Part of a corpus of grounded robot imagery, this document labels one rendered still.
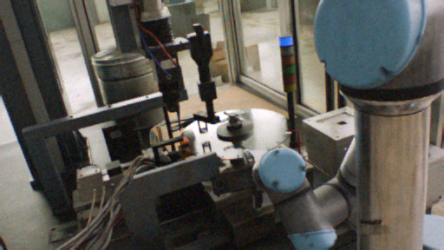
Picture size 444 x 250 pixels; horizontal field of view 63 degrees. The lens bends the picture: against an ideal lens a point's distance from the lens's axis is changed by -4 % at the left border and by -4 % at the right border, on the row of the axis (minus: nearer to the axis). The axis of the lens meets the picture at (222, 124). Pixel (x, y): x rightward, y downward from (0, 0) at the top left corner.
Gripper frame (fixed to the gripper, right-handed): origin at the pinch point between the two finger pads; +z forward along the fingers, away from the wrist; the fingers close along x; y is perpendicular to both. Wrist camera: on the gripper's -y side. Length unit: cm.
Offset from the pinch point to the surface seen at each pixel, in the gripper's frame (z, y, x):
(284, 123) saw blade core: 10.2, 14.9, 14.3
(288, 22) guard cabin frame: 42, 34, 59
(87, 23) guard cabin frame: 75, -53, 91
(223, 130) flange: 10.4, -2.9, 15.7
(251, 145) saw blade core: 2.4, 3.1, 9.0
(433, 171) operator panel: -6.8, 46.0, -7.7
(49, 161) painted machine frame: 18, -56, 18
